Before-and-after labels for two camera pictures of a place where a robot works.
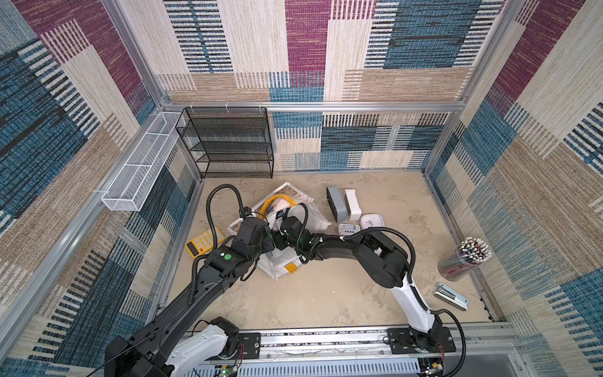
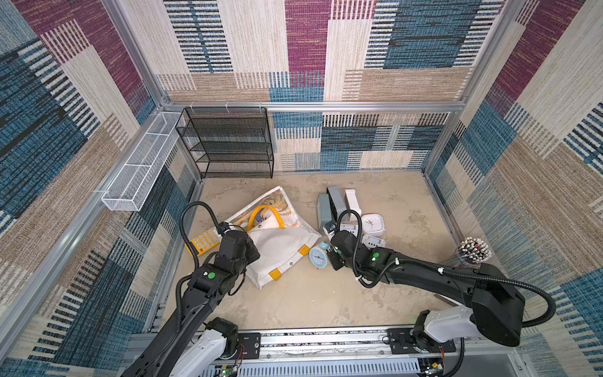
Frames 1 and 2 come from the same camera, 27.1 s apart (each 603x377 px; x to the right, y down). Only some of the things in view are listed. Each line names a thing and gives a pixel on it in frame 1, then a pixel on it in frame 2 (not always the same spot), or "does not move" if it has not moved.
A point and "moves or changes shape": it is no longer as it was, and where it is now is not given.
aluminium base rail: (484, 351) does not move
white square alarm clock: (371, 220) does not move
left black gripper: (269, 244) -> (253, 254)
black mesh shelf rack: (228, 141) does not move
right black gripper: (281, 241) -> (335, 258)
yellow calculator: (204, 243) does not move
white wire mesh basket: (131, 186) does not move
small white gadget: (345, 228) does not move
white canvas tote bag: (291, 217) moves or changes shape
